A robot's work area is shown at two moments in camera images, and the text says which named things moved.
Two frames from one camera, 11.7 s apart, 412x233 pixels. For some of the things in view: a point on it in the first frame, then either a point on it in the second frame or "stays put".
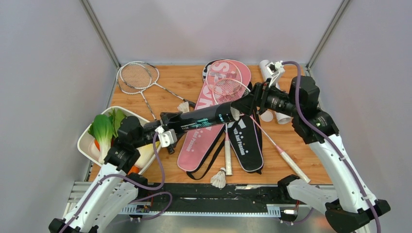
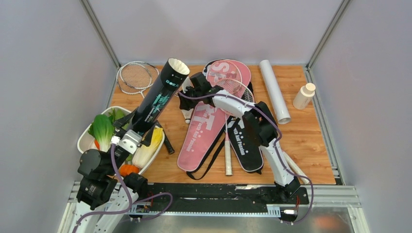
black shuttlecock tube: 221,113 -> 173,73
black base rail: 214,195 stays put
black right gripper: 246,105 -> 185,104
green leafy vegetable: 115,116 stays put
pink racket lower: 228,90 stays put
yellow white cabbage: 146,152 stays put
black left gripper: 166,116 -> 120,123
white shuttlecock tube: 267,115 stays put
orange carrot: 133,169 stays put
